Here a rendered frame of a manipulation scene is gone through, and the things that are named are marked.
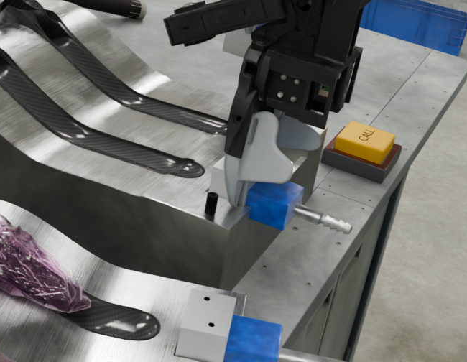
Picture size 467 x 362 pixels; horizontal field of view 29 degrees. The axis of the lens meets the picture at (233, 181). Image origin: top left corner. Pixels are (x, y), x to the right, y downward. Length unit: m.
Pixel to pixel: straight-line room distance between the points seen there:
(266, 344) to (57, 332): 0.16
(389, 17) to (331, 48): 3.35
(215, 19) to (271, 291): 0.27
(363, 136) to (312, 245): 0.22
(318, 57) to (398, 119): 0.55
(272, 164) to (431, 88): 0.69
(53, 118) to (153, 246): 0.18
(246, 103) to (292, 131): 0.10
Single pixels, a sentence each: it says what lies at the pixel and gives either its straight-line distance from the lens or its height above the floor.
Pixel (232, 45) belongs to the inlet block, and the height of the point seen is 0.92.
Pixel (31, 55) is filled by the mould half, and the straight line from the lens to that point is 0.97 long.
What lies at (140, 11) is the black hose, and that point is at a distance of 1.45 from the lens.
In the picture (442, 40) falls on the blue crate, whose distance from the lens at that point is 4.08.
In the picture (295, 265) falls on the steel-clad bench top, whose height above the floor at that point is 0.80.
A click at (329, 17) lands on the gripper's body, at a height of 1.08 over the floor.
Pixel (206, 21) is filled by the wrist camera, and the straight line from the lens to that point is 0.76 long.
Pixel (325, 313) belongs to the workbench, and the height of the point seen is 0.48.
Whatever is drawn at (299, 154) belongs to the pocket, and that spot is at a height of 0.87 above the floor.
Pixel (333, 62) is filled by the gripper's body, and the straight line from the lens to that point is 0.73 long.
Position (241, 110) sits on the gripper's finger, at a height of 0.99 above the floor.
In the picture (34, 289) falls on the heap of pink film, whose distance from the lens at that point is 0.68.
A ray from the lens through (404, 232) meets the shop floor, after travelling 2.63.
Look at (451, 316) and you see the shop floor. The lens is 2.35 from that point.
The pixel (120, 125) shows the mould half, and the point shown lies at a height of 0.88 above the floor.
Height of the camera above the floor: 1.30
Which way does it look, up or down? 29 degrees down
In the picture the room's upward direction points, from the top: 11 degrees clockwise
